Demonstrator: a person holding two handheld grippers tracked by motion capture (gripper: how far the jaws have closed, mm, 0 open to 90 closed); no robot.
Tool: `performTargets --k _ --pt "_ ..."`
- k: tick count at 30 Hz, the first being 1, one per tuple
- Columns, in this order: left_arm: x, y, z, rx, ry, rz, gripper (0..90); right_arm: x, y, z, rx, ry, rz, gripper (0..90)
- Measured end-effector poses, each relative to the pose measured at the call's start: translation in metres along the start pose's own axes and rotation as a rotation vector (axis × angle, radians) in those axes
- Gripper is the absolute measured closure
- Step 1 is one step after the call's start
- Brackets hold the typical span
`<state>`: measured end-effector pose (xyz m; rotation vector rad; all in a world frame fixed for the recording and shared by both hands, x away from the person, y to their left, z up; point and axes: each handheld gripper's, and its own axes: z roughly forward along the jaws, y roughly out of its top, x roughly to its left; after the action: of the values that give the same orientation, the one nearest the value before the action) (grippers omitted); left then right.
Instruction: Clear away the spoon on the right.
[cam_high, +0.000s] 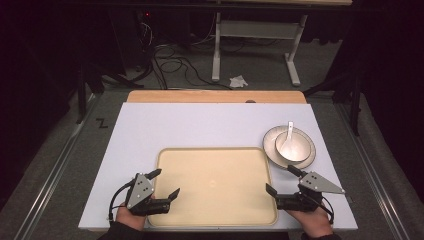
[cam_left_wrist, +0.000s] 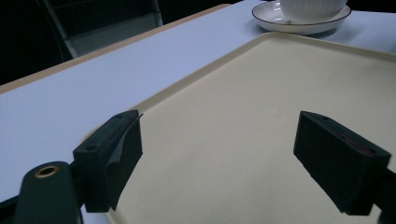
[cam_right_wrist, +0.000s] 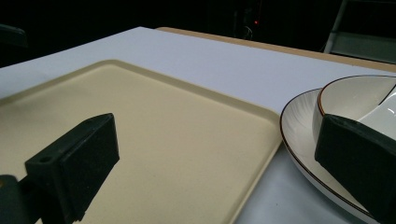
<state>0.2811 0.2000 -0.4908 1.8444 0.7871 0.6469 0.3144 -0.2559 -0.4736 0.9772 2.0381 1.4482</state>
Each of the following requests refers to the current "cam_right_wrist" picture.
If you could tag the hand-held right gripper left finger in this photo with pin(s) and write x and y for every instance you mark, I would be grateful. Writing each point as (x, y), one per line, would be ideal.
(77, 158)

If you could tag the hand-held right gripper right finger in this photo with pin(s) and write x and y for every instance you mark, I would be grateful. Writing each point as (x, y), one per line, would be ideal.
(358, 149)

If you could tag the white ceramic spoon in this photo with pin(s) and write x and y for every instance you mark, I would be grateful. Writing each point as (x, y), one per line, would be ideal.
(384, 116)

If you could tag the white bowl with dark rim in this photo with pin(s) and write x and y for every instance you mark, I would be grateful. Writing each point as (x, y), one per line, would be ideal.
(348, 96)

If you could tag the white plate with dark rim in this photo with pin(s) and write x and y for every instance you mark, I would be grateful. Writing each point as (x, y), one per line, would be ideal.
(300, 130)

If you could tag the beige plastic tray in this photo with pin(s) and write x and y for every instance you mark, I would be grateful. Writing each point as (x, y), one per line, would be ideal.
(174, 140)

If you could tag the metal stand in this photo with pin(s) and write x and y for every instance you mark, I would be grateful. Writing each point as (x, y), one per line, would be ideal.
(358, 40)

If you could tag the dark chair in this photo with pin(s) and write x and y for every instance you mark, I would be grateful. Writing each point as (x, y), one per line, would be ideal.
(11, 35)

